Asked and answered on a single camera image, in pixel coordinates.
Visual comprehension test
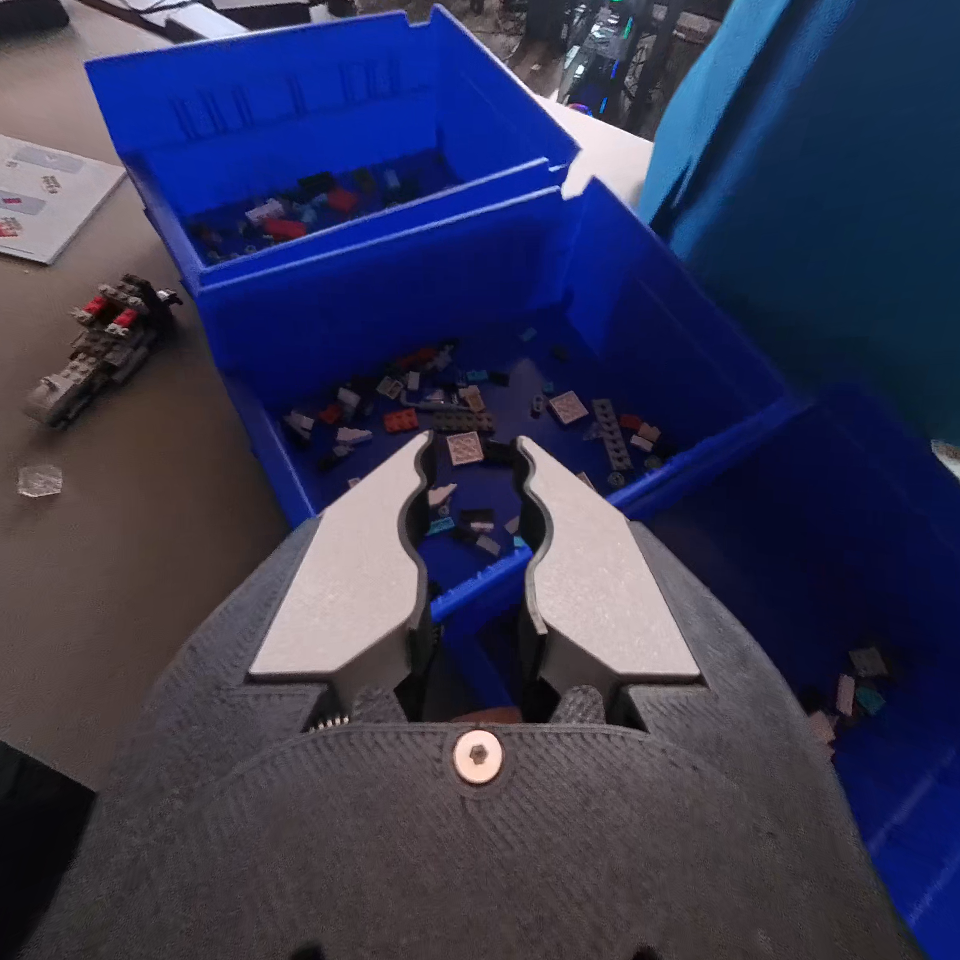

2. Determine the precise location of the grey toy brick car model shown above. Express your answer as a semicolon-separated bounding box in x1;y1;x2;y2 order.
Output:
22;273;183;430

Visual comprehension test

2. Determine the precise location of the toy brick instruction booklet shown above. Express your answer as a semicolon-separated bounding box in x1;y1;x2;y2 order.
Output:
0;133;127;266

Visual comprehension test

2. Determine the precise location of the blue plastic bin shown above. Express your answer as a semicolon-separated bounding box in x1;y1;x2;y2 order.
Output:
193;176;810;706
84;3;582;292
645;382;960;960

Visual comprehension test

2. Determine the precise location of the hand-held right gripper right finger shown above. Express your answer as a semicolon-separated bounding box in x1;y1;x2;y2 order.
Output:
512;435;704;723

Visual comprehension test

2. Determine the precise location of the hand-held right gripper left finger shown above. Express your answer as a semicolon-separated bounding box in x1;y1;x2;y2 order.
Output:
247;429;438;712

